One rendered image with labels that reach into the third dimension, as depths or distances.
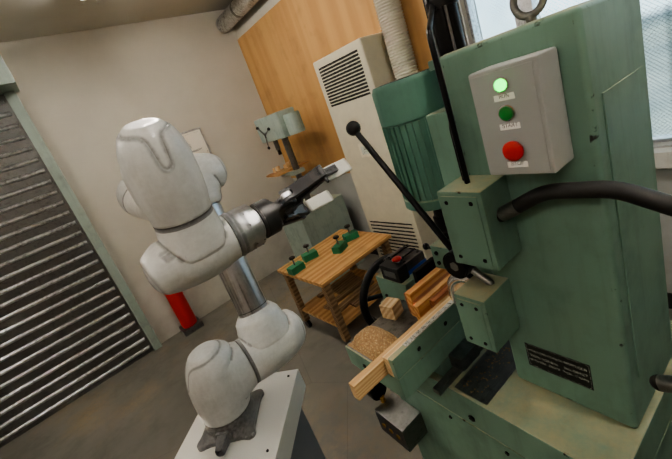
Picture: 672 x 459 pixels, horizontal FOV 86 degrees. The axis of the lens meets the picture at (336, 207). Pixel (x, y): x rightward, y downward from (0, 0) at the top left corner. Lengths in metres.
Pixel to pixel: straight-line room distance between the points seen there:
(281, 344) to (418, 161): 0.73
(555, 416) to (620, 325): 0.26
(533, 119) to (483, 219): 0.18
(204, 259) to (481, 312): 0.52
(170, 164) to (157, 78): 3.23
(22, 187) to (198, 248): 3.00
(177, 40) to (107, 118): 0.98
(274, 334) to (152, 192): 0.74
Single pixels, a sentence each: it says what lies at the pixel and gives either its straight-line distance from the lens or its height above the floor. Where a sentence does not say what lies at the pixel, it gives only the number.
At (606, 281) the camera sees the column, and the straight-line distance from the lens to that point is 0.71.
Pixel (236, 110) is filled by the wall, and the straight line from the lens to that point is 3.97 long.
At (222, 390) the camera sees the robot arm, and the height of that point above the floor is 0.86.
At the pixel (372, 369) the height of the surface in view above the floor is 0.94.
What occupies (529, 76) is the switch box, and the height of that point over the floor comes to 1.46.
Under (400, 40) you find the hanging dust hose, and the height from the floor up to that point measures 1.70.
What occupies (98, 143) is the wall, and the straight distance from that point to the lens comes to 3.63.
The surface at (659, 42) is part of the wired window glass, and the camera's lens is 2.10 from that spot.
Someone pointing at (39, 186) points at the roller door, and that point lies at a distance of 3.56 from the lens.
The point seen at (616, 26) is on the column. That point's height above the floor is 1.47.
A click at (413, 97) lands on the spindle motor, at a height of 1.46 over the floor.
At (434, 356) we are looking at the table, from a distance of 0.96.
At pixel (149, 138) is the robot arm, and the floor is 1.55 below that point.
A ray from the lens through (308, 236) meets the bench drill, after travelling 3.13.
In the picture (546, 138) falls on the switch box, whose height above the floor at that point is 1.37.
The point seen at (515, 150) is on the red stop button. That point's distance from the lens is 0.57.
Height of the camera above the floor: 1.51
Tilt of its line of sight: 16 degrees down
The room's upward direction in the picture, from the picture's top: 20 degrees counter-clockwise
